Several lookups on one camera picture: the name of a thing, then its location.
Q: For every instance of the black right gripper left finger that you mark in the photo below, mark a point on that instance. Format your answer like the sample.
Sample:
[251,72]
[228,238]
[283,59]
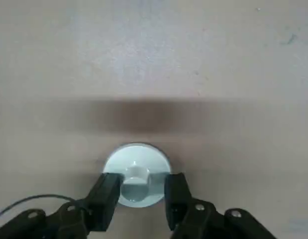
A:
[101,199]

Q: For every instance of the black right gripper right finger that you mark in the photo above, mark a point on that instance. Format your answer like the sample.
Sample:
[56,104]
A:
[178,199]

